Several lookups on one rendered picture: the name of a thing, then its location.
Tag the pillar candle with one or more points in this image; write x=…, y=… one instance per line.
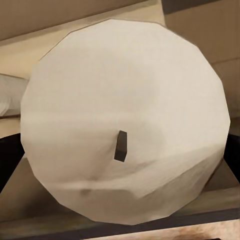
x=124, y=121
x=12, y=90

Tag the cabinet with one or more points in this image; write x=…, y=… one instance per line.
x=29, y=29

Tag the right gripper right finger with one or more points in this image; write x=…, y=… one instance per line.
x=232, y=154

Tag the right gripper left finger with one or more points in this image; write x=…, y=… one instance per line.
x=11, y=153

